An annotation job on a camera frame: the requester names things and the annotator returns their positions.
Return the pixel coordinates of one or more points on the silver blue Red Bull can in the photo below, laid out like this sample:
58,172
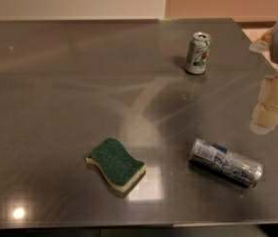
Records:
227,163

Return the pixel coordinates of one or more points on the green yellow sponge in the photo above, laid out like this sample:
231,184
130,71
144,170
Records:
119,168

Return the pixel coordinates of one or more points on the white green soda can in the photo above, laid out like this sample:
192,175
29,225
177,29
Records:
198,52

